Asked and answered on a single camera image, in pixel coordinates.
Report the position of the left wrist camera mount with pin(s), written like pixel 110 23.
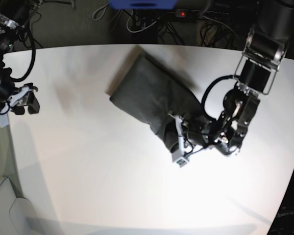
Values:
pixel 181 151

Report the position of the black power strip red switch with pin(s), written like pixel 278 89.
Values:
pixel 187 14

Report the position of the grey bin at left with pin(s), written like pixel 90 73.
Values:
pixel 17 215

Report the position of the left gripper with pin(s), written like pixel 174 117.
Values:
pixel 204 139

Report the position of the blue box overhead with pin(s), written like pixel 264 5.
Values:
pixel 142 4

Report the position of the dark grey t-shirt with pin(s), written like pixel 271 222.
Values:
pixel 152 93

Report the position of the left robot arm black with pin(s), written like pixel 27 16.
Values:
pixel 265 47

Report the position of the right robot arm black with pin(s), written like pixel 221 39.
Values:
pixel 15 17

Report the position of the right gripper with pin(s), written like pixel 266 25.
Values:
pixel 6 89

